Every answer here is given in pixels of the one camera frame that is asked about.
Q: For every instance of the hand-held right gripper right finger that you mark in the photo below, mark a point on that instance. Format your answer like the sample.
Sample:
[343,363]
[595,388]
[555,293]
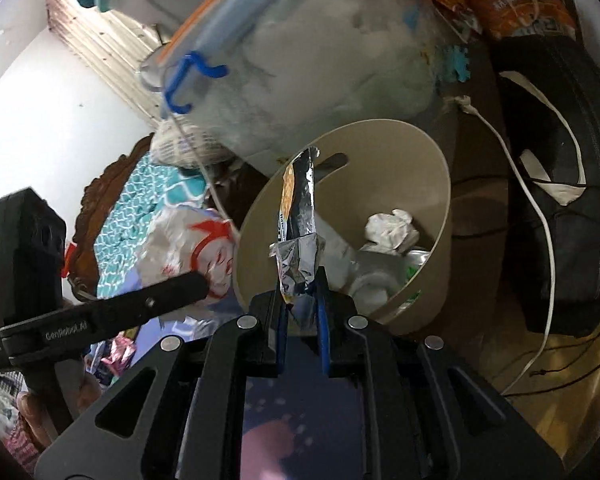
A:
[322,327]

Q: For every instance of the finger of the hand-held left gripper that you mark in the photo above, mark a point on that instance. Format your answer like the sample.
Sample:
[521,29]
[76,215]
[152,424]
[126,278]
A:
[150,302]

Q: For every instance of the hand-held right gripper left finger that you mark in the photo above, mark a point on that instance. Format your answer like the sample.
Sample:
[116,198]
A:
[280,332]

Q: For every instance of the silver foil snack wrapper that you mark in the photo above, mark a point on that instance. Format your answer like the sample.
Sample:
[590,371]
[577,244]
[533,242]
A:
[300,220]

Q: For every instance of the beige round trash bin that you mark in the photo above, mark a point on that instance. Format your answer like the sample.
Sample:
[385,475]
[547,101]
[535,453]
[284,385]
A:
[380,160]

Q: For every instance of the person's left hand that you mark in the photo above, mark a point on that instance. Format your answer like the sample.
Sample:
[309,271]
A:
[35,420]

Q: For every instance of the pink silver candy wrapper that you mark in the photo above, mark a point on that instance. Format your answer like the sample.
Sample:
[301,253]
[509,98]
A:
[112,355]

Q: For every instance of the crumpled white paper packaging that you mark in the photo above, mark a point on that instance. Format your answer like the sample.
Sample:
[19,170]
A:
[365,275]

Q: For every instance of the plastic bag red print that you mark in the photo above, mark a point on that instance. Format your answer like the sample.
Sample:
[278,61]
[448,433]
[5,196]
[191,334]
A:
[190,245]

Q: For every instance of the blue printed bed sheet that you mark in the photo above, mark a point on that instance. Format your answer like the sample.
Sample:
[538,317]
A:
[300,410]

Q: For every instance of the teal patterned quilt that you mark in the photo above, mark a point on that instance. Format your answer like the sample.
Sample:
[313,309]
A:
[130,210]

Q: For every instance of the carved wooden headboard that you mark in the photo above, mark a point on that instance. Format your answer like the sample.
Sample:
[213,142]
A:
[105,195]

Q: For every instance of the crumpled white tissue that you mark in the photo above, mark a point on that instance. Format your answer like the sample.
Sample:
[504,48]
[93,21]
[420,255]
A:
[390,230]

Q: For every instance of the striped leaf-print curtain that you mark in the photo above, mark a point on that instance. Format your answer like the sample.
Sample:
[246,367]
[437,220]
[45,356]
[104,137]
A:
[100,45]

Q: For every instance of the clear storage box blue latch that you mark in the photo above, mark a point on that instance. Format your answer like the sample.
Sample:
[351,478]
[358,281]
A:
[305,50]

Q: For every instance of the blue foam puzzle piece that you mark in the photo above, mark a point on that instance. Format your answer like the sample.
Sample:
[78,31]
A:
[455,62]

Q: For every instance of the red snack packet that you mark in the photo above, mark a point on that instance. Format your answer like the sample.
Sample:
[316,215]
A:
[450,0]

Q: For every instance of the orange snack bag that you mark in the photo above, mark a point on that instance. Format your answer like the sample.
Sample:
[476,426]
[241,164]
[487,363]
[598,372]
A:
[520,2]

